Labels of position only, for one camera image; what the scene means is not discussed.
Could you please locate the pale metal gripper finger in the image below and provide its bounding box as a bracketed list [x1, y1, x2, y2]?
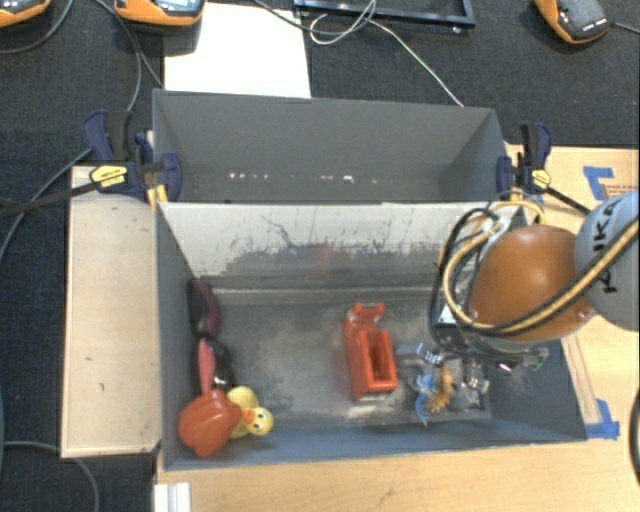
[397, 343, 445, 370]
[457, 365, 492, 411]

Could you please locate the blue and orange toy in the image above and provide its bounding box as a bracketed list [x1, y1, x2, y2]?
[410, 363, 457, 427]

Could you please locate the red plastic box-shaped object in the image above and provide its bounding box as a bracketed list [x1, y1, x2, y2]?
[341, 300, 400, 402]

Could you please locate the grey metal bin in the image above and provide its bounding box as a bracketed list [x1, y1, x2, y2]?
[151, 88, 589, 472]

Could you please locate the yellow rubber duck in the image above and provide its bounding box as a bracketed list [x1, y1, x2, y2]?
[226, 385, 276, 441]

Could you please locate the red rounded toy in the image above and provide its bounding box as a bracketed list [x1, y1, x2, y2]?
[177, 389, 244, 459]

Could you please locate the pale wood board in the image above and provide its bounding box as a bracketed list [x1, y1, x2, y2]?
[60, 164, 164, 459]

